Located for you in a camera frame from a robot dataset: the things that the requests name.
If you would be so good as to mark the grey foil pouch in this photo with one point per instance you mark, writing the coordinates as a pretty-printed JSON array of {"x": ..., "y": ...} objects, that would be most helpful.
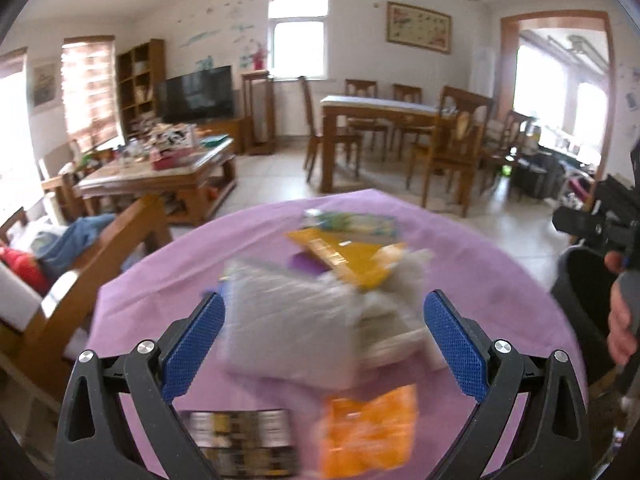
[{"x": 285, "y": 332}]

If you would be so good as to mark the purple tablecloth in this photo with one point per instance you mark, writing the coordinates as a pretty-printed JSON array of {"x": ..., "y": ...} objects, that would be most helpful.
[{"x": 165, "y": 280}]

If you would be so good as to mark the wooden television cabinet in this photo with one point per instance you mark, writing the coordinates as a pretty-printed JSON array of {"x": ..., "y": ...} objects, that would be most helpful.
[{"x": 225, "y": 132}]

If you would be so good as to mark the yellow snack packet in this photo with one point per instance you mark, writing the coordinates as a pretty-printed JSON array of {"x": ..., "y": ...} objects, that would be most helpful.
[{"x": 345, "y": 260}]

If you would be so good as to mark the white framed window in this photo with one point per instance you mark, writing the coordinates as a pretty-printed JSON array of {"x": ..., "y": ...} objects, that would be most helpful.
[{"x": 298, "y": 40}]

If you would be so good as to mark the wooden bookshelf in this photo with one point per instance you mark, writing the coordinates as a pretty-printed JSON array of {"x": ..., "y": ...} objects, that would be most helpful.
[{"x": 140, "y": 85}]

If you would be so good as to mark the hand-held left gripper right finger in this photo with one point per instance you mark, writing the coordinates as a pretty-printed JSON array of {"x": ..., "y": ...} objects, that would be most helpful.
[{"x": 455, "y": 350}]

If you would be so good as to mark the flat screen television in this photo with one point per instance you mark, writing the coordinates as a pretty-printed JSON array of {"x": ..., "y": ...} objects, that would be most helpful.
[{"x": 196, "y": 94}]

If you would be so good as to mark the pile of clutter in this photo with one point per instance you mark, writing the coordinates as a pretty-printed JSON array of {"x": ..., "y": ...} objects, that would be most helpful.
[{"x": 172, "y": 142}]

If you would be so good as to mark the black yellow printed packet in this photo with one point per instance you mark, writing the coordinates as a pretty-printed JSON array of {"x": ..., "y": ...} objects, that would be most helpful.
[{"x": 240, "y": 437}]

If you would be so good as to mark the red cushion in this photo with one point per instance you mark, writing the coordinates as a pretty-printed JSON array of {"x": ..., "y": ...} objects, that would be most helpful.
[{"x": 22, "y": 270}]

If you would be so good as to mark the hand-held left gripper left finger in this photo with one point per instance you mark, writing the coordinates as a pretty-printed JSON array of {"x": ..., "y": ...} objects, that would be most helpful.
[{"x": 195, "y": 347}]

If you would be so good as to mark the white crumpled paper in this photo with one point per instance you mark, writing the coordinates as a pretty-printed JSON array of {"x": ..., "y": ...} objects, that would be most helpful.
[{"x": 402, "y": 310}]

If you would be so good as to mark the green printed packet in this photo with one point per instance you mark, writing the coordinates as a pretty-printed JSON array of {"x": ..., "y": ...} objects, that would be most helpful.
[{"x": 357, "y": 222}]

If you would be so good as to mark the large bright window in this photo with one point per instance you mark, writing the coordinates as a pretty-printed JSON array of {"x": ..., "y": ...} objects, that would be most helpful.
[{"x": 12, "y": 135}]

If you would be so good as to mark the small wooden chair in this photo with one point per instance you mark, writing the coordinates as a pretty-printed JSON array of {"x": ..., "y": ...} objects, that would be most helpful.
[{"x": 57, "y": 185}]

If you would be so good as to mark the striped roller blind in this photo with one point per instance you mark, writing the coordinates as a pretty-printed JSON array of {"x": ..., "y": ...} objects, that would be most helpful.
[{"x": 90, "y": 95}]

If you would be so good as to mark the person's right hand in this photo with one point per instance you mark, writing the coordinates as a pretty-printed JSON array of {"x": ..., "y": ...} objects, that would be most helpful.
[{"x": 622, "y": 330}]

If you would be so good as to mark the wooden door frame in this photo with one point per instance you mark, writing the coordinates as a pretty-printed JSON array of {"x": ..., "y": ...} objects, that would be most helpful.
[{"x": 506, "y": 60}]

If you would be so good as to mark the small wall picture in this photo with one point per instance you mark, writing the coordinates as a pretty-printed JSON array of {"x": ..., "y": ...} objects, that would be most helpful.
[{"x": 45, "y": 86}]

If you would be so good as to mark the wooden dining table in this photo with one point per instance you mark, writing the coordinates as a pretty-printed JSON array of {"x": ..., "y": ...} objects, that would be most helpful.
[{"x": 372, "y": 110}]

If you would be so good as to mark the orange snack packet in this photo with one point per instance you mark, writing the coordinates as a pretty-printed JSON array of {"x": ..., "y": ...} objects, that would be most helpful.
[{"x": 369, "y": 435}]

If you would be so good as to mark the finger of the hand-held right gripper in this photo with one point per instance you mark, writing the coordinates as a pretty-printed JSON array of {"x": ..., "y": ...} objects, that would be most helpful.
[{"x": 582, "y": 224}]

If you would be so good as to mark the tall wooden stand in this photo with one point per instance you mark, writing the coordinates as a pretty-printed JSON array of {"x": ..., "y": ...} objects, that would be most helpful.
[{"x": 258, "y": 110}]

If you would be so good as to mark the wooden coffee table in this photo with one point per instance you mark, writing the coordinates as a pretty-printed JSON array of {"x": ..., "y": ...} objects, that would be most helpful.
[{"x": 190, "y": 185}]

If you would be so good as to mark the blue jeans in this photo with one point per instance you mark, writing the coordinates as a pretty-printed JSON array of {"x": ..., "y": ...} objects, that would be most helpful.
[{"x": 75, "y": 242}]

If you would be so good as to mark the wooden dining chair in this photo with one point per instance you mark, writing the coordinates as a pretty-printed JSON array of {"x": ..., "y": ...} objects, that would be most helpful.
[
  {"x": 510, "y": 135},
  {"x": 452, "y": 160},
  {"x": 361, "y": 90},
  {"x": 406, "y": 92},
  {"x": 325, "y": 140}
]

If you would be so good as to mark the large framed wall picture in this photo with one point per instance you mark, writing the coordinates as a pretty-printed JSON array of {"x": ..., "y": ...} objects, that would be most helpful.
[{"x": 419, "y": 27}]

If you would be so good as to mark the white seat cushion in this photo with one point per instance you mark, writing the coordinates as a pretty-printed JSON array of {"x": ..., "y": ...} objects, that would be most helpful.
[{"x": 17, "y": 305}]

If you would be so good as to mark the wooden armchair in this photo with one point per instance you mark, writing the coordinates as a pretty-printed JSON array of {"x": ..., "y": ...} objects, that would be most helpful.
[{"x": 120, "y": 245}]

